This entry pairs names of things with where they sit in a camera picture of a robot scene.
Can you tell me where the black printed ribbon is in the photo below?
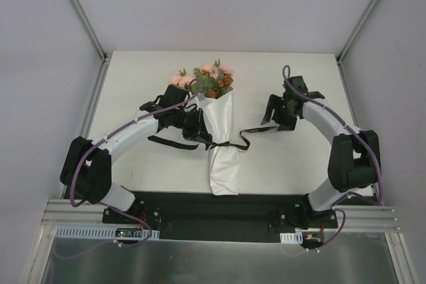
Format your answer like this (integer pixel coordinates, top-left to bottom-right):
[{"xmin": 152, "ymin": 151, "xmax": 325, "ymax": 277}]
[{"xmin": 147, "ymin": 126, "xmax": 278, "ymax": 151}]

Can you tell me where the peach rose stem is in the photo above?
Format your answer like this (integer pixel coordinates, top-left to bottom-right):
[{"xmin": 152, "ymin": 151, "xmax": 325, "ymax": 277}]
[
  {"xmin": 220, "ymin": 66, "xmax": 234, "ymax": 76},
  {"xmin": 170, "ymin": 69, "xmax": 196, "ymax": 90}
]

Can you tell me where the pink rose stem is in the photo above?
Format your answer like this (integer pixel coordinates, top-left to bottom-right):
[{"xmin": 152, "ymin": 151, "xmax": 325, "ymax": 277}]
[{"xmin": 193, "ymin": 59, "xmax": 224, "ymax": 80}]

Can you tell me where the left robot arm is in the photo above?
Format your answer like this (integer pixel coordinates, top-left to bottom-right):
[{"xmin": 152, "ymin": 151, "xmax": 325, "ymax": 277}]
[{"xmin": 60, "ymin": 84, "xmax": 212, "ymax": 223}]

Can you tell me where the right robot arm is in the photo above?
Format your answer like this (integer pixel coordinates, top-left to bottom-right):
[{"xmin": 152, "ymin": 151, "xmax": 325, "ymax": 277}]
[{"xmin": 262, "ymin": 76, "xmax": 382, "ymax": 229}]

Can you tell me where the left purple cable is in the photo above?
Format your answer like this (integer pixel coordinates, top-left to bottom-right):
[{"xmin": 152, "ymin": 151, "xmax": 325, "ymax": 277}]
[{"xmin": 69, "ymin": 77, "xmax": 204, "ymax": 248}]

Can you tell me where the purple cable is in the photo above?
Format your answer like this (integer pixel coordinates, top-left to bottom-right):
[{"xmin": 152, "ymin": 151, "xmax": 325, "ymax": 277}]
[
  {"xmin": 282, "ymin": 65, "xmax": 383, "ymax": 251},
  {"xmin": 69, "ymin": 77, "xmax": 204, "ymax": 248}
]

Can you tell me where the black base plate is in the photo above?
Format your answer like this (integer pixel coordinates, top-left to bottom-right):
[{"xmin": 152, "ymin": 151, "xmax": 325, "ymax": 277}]
[{"xmin": 102, "ymin": 192, "xmax": 338, "ymax": 243}]

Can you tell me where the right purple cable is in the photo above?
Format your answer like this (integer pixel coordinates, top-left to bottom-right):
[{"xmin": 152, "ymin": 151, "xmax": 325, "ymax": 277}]
[{"xmin": 282, "ymin": 65, "xmax": 383, "ymax": 251}]

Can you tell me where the right cable duct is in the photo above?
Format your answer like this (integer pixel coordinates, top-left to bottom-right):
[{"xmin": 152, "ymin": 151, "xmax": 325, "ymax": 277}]
[{"xmin": 280, "ymin": 231, "xmax": 303, "ymax": 245}]

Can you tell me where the cable duct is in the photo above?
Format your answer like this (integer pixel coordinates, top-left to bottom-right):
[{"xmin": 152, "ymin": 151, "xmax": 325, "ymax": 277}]
[
  {"xmin": 55, "ymin": 226, "xmax": 160, "ymax": 241},
  {"xmin": 280, "ymin": 231, "xmax": 303, "ymax": 245}
]

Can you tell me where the aluminium rail profile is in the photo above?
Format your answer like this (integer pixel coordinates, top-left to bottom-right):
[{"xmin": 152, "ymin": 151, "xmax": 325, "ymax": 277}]
[{"xmin": 41, "ymin": 200, "xmax": 401, "ymax": 233}]

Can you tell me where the left cable duct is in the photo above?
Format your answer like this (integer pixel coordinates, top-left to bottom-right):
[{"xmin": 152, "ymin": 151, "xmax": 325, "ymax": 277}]
[{"xmin": 55, "ymin": 226, "xmax": 160, "ymax": 241}]

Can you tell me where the right aluminium frame post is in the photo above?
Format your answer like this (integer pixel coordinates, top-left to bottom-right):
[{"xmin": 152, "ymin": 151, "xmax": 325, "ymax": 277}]
[{"xmin": 335, "ymin": 0, "xmax": 403, "ymax": 64}]

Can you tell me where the aluminium frame post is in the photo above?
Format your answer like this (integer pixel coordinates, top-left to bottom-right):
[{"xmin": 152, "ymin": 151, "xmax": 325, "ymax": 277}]
[
  {"xmin": 49, "ymin": 0, "xmax": 110, "ymax": 62},
  {"xmin": 335, "ymin": 0, "xmax": 403, "ymax": 64}
]

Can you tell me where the left aluminium frame post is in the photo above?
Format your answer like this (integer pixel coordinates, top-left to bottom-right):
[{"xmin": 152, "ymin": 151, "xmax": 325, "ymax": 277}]
[{"xmin": 49, "ymin": 0, "xmax": 110, "ymax": 62}]

